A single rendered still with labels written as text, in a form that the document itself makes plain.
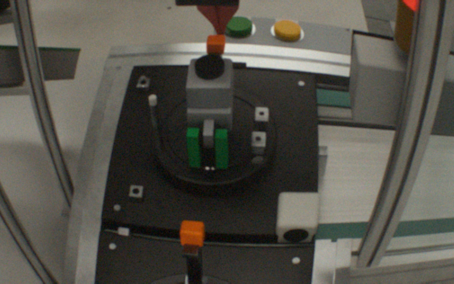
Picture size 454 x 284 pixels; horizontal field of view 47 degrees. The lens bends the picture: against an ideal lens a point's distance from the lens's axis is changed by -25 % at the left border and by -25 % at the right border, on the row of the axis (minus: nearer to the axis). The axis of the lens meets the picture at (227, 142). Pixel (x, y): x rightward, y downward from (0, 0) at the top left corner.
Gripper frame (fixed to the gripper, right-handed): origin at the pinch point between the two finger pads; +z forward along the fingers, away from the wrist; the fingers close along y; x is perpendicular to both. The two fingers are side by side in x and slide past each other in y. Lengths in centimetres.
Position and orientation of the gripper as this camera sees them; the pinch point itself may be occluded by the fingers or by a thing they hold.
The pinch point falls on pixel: (221, 27)
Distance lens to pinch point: 75.6
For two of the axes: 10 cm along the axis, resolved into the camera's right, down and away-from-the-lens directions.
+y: 10.0, 0.4, -0.6
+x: 0.7, -7.7, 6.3
